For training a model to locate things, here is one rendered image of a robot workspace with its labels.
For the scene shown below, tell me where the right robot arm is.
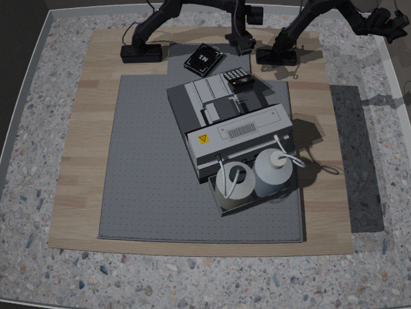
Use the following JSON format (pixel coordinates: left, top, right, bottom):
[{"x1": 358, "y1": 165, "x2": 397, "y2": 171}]
[{"x1": 120, "y1": 0, "x2": 263, "y2": 57}]

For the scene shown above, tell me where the grey flexible hose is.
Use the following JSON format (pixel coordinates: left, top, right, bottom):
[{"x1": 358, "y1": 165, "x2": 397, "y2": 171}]
[{"x1": 219, "y1": 161, "x2": 241, "y2": 199}]

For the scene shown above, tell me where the white flexible hose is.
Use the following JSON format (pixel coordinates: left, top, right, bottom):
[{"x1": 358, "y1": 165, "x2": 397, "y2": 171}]
[{"x1": 277, "y1": 140, "x2": 306, "y2": 168}]

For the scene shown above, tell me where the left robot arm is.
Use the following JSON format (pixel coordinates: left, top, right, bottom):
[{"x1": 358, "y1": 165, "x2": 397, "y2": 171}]
[{"x1": 257, "y1": 0, "x2": 391, "y2": 63}]

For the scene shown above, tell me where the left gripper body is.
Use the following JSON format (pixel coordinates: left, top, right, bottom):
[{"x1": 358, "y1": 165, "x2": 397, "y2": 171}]
[{"x1": 378, "y1": 11, "x2": 405, "y2": 44}]

